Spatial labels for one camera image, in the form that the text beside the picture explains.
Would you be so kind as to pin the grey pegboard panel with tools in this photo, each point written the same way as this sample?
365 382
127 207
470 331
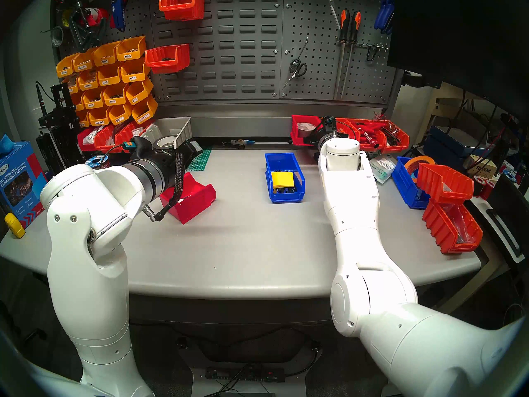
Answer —
318 90

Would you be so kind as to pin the black block device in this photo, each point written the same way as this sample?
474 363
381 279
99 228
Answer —
45 152

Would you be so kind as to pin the blue cleaning cloth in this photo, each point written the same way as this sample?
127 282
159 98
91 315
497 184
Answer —
5 146

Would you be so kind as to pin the grey tape roll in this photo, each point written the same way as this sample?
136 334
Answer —
53 35

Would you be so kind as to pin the white pouch green print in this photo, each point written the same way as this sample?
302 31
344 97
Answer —
384 168

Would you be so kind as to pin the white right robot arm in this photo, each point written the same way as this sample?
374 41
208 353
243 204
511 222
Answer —
355 218

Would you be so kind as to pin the yellow bin labelled M2.5-5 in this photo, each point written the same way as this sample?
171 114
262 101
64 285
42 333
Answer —
120 120

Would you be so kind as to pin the blue hand tool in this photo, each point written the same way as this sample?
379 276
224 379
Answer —
120 11

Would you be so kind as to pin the blue bin with orange tape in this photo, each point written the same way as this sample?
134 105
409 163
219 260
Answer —
407 187

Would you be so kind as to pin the yellow bin labelled M4-6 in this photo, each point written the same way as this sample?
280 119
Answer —
106 81

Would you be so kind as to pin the yellow bin labelled M3-4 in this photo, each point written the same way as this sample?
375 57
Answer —
133 77

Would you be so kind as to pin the blue red cleaning cloths box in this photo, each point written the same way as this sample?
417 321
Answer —
16 185

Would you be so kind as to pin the clear plastic screw bag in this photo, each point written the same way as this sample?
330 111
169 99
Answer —
137 131
91 135

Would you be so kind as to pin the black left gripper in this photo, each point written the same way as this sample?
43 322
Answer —
191 152

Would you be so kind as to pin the black carabiner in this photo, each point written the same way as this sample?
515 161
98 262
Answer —
367 53

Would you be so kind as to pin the pale wooden side frame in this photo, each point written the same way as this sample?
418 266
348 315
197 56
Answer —
440 106

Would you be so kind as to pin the grey pegboard panel with tapes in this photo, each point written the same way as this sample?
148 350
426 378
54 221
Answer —
140 20

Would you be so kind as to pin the grey bench back rail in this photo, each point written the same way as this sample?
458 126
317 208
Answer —
231 127

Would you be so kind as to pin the blue bin with yellow pad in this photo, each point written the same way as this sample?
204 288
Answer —
277 164

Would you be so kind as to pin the yellow bin labelled M3X6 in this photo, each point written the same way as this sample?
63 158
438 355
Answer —
129 55

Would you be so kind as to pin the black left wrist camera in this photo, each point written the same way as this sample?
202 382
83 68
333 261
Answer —
142 146

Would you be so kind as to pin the yellow pad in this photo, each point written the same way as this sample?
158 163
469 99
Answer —
282 180

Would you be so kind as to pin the dark blue storage crate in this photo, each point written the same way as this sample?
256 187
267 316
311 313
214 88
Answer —
446 144

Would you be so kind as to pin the thin metal rod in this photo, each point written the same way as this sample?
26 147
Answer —
303 49

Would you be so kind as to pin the orange-red bin with hardware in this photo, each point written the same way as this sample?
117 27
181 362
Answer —
103 144
124 137

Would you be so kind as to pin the silver duct tape roll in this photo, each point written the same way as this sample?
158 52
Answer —
305 128

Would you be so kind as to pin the red bin with blade pack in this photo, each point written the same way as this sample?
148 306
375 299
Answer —
198 202

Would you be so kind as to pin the cardboard box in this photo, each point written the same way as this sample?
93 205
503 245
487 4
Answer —
481 167

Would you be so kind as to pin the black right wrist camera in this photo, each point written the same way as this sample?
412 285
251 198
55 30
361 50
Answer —
329 121

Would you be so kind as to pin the orange-red bin with black tools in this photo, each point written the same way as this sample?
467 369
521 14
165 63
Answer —
401 146

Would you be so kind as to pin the red bin with tape roll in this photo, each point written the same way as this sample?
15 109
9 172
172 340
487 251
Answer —
295 137

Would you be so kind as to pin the grey louvered wall panel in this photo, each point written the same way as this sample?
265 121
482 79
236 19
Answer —
237 36

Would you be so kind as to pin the yellow tape roll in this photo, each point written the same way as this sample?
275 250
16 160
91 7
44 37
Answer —
64 17

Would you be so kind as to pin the large beige plastic bin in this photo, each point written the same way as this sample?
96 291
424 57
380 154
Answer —
179 129

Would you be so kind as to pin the yellow bin labelled M3-12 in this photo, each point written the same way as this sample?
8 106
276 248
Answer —
91 104

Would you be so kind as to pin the black tape roll white core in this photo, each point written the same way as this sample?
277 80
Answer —
165 142

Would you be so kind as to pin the yellow bin labelled M3X8 BAG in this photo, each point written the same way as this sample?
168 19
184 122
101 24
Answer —
82 66

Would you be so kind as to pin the orange-red bin with plastic bag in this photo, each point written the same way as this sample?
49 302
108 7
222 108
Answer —
438 228

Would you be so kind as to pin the black power strip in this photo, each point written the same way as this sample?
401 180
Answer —
244 374

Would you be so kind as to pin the green cutting mat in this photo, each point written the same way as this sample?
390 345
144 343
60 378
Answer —
202 158

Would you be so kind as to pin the red white tape roll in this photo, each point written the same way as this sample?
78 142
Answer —
97 15

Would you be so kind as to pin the red bin with screw bags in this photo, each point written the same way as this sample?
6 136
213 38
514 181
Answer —
84 147

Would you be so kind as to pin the orange tape roll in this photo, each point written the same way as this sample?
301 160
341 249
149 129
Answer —
419 159

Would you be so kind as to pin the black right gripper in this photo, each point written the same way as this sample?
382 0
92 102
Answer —
320 135

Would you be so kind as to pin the yellow labelled screw bin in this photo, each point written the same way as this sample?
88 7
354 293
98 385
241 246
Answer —
65 71
88 85
73 88
79 106
84 123

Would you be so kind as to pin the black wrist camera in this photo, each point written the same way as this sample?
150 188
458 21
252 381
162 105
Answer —
142 146
329 121

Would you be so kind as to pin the yellow bin labelled M2.5-6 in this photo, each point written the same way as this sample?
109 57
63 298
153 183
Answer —
99 121

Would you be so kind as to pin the yellow bin labelled M3-8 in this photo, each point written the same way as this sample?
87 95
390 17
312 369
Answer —
112 100

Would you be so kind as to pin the yellow bin labelled M3-6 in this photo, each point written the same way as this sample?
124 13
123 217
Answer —
134 98

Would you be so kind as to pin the dark metal clamp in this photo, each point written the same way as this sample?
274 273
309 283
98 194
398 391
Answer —
80 34

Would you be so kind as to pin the yellow bin labelled M4-0.7 HEX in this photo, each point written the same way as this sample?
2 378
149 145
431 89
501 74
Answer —
143 118

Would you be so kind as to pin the blue spring clamp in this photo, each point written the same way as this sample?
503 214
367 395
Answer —
381 20
389 9

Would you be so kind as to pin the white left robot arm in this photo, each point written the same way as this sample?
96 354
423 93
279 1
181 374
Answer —
86 268

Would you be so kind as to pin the black instrument stand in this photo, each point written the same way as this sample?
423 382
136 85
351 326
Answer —
62 115

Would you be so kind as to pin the black monitor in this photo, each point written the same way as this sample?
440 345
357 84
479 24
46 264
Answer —
454 36

